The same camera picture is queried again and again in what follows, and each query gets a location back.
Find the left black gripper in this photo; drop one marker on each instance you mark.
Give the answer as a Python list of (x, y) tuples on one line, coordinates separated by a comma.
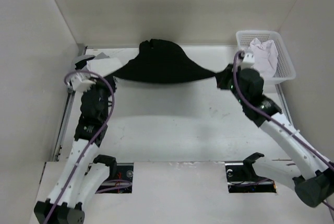
[(99, 83)]

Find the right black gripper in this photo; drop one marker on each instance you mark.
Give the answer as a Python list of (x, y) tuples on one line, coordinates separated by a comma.
[(223, 75)]

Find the black tank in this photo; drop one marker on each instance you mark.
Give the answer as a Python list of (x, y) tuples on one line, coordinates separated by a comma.
[(80, 64), (162, 62)]

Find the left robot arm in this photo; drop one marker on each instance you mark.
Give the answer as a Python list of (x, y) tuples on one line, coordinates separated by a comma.
[(85, 169)]

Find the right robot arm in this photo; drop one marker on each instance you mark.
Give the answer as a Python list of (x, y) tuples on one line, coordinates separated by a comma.
[(312, 178)]

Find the white tank top in basket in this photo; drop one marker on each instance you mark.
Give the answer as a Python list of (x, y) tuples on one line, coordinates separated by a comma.
[(266, 57)]

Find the folded white tank top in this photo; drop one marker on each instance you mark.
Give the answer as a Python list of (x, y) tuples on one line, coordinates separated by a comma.
[(104, 66)]

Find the folded black tank top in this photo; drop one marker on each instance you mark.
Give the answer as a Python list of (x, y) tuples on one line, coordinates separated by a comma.
[(80, 64)]

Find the bottom grey tank top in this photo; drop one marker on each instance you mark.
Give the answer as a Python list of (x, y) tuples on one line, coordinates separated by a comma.
[(73, 71)]

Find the folded grey tank top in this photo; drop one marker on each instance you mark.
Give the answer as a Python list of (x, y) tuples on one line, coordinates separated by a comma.
[(101, 56)]

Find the white plastic basket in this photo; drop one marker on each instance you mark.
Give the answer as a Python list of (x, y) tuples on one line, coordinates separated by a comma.
[(285, 69)]

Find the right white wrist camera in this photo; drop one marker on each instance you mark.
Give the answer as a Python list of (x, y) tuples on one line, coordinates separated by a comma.
[(247, 59)]

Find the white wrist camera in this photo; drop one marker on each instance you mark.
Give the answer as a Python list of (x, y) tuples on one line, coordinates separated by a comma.
[(247, 59), (81, 82)]

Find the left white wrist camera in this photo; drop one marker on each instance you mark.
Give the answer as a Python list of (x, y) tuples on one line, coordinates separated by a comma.
[(81, 82)]

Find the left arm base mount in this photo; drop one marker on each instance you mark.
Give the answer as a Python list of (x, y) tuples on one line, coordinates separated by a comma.
[(120, 181)]

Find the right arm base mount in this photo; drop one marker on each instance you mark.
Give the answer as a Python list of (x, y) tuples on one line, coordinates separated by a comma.
[(241, 177)]

